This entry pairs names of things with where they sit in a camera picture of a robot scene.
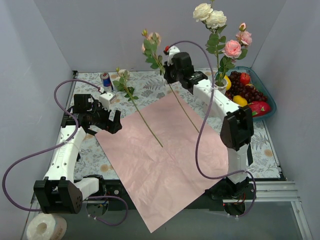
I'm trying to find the red bull drink can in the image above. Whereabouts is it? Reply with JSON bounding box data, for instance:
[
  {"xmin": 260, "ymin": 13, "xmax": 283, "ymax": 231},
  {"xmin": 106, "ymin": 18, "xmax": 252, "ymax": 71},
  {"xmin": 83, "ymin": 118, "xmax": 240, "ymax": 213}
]
[{"xmin": 100, "ymin": 72, "xmax": 114, "ymax": 93}]

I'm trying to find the peach bud stem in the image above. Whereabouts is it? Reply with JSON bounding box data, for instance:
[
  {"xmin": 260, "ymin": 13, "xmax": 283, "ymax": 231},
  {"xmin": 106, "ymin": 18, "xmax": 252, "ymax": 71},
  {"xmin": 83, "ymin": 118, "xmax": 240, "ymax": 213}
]
[{"xmin": 141, "ymin": 28, "xmax": 200, "ymax": 133}]

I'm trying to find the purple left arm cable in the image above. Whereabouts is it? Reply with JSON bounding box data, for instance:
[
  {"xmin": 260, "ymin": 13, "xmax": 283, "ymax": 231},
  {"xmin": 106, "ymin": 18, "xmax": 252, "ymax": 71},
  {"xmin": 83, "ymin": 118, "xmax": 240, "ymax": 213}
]
[{"xmin": 1, "ymin": 79, "xmax": 129, "ymax": 227}]

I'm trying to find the yellow lemon upper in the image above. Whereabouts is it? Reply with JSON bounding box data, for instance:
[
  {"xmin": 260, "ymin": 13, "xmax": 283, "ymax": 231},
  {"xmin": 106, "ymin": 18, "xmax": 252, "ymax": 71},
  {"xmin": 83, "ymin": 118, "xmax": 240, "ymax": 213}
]
[{"xmin": 232, "ymin": 95, "xmax": 248, "ymax": 107}]

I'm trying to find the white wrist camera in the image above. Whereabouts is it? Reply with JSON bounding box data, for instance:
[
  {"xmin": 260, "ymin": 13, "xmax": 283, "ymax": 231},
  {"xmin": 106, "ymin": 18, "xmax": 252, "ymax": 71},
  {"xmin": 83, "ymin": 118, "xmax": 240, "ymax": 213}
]
[
  {"xmin": 163, "ymin": 45, "xmax": 181, "ymax": 66},
  {"xmin": 98, "ymin": 92, "xmax": 116, "ymax": 111}
]

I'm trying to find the black printed ribbon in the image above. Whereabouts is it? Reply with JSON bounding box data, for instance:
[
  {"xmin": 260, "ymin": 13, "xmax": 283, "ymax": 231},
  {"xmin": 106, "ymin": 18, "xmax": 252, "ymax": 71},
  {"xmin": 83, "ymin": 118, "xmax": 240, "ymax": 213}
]
[{"xmin": 84, "ymin": 128, "xmax": 97, "ymax": 136}]

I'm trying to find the teal plastic fruit tray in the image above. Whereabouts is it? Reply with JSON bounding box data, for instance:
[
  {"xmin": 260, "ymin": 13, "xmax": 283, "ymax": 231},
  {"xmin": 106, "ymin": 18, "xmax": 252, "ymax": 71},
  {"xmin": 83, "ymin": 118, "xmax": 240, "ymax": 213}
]
[{"xmin": 225, "ymin": 66, "xmax": 277, "ymax": 122}]

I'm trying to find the pink rose stem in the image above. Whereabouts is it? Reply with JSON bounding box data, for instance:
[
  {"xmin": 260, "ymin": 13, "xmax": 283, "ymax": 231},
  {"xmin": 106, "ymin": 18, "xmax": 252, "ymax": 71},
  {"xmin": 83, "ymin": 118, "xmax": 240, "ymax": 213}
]
[{"xmin": 215, "ymin": 22, "xmax": 253, "ymax": 87}]

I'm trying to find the yellow pepper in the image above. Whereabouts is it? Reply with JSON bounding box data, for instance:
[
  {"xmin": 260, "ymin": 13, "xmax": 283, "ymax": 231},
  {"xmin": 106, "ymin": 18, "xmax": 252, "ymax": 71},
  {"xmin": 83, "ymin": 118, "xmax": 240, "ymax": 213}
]
[{"xmin": 224, "ymin": 75, "xmax": 232, "ymax": 91}]

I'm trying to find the pink dragon fruit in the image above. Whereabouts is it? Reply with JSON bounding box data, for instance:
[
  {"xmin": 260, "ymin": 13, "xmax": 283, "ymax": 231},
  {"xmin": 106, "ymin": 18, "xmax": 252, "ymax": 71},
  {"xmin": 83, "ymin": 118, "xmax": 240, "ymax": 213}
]
[{"xmin": 248, "ymin": 101, "xmax": 272, "ymax": 118}]

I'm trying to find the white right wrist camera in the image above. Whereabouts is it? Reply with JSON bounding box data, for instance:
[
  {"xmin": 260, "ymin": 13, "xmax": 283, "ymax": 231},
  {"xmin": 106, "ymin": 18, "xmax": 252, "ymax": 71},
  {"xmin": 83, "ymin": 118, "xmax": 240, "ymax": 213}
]
[{"xmin": 163, "ymin": 45, "xmax": 181, "ymax": 66}]

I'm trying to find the red apple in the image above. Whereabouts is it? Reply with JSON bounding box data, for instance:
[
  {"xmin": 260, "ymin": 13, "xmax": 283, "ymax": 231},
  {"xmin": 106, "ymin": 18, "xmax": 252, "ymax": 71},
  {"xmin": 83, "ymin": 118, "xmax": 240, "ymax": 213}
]
[{"xmin": 239, "ymin": 72, "xmax": 251, "ymax": 86}]

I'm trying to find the pink wrapping paper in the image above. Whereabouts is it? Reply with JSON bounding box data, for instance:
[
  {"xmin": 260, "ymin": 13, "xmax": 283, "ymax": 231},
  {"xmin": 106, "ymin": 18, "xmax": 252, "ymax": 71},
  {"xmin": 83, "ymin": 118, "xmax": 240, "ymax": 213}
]
[{"xmin": 96, "ymin": 94, "xmax": 229, "ymax": 232}]

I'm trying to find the white ribbed ceramic vase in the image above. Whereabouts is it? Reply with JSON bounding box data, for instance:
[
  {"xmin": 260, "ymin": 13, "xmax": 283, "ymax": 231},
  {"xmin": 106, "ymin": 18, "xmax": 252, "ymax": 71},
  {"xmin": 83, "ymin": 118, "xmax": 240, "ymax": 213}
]
[{"xmin": 206, "ymin": 82, "xmax": 232, "ymax": 117}]

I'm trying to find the floral patterned table mat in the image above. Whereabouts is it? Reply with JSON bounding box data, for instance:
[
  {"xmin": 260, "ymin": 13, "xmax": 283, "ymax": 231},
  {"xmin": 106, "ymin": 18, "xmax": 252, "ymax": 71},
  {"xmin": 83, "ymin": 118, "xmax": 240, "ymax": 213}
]
[{"xmin": 74, "ymin": 71, "xmax": 280, "ymax": 180}]

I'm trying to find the cream bud stem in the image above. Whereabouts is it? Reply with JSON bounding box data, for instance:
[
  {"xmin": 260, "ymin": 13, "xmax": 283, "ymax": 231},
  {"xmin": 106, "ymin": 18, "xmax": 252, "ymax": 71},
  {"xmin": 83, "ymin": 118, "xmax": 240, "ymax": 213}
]
[{"xmin": 112, "ymin": 67, "xmax": 163, "ymax": 148}]

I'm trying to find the white rose stem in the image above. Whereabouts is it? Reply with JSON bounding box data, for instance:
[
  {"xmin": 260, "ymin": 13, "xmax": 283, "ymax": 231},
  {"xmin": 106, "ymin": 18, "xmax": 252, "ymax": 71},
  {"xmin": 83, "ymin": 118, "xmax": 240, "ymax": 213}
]
[{"xmin": 192, "ymin": 0, "xmax": 227, "ymax": 87}]

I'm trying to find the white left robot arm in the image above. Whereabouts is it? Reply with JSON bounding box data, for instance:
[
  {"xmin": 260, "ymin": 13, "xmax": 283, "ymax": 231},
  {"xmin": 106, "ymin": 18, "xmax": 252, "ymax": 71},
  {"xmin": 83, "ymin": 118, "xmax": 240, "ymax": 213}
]
[{"xmin": 33, "ymin": 92, "xmax": 122, "ymax": 214}]

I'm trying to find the dark purple grape bunch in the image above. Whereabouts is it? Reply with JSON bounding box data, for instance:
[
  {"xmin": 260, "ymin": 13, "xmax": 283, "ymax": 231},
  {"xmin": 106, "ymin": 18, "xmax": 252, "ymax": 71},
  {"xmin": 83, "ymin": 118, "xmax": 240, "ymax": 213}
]
[{"xmin": 225, "ymin": 71, "xmax": 268, "ymax": 104}]

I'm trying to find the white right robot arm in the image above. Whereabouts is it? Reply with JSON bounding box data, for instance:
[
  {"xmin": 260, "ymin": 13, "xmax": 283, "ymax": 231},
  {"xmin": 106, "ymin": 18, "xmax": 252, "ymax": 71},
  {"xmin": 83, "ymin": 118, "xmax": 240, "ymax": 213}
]
[{"xmin": 164, "ymin": 46, "xmax": 255, "ymax": 200}]

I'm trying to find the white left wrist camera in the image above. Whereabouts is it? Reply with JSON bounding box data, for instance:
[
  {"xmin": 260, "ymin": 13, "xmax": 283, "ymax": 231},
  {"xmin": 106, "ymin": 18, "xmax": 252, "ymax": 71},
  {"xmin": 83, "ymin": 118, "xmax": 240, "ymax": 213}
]
[{"xmin": 98, "ymin": 92, "xmax": 116, "ymax": 111}]

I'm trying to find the white toilet paper roll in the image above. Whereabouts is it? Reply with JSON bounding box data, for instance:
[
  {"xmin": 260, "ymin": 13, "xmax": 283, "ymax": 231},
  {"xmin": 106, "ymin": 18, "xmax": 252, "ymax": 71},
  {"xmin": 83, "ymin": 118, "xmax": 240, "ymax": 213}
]
[{"xmin": 26, "ymin": 213, "xmax": 67, "ymax": 240}]

